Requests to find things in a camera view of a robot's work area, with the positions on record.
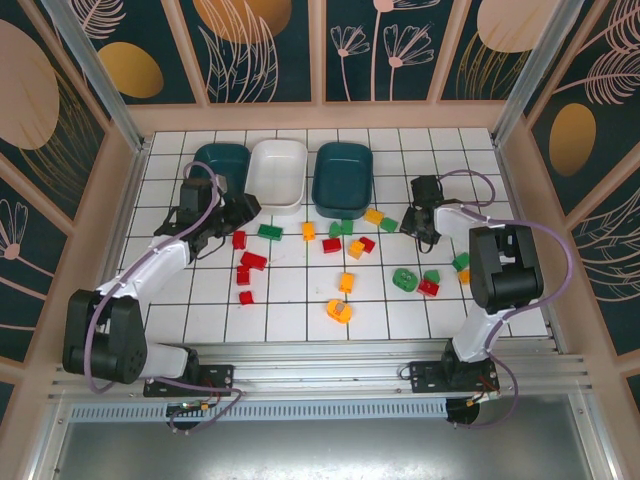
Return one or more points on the red lego brick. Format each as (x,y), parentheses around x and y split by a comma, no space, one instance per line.
(246,297)
(240,240)
(254,260)
(243,275)
(429,287)
(331,245)
(368,244)

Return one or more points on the green lego brick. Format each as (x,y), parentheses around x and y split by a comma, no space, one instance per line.
(388,223)
(334,229)
(270,231)
(460,261)
(346,226)
(431,275)

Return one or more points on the yellow lego brick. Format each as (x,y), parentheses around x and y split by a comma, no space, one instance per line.
(356,248)
(465,276)
(346,282)
(373,216)
(309,230)

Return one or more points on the round green lego face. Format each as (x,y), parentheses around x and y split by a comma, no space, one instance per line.
(404,279)

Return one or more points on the round yellow lego piece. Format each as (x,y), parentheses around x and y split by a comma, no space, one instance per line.
(338,311)

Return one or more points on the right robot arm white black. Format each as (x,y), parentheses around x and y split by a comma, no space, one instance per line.
(505,260)

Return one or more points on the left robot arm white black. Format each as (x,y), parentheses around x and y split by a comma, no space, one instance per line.
(165,260)

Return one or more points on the white plastic container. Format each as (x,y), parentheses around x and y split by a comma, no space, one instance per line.
(277,170)

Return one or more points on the teal plastic container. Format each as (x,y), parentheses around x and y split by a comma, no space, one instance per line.
(342,175)
(220,155)

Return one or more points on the grey metal sheet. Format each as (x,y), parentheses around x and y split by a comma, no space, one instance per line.
(320,450)

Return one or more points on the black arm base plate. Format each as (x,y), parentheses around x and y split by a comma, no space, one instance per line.
(425,377)
(220,375)

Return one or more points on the aluminium corner post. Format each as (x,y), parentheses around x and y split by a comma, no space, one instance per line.
(532,75)
(98,75)

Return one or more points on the aluminium rail frame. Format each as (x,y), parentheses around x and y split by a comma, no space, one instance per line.
(320,365)

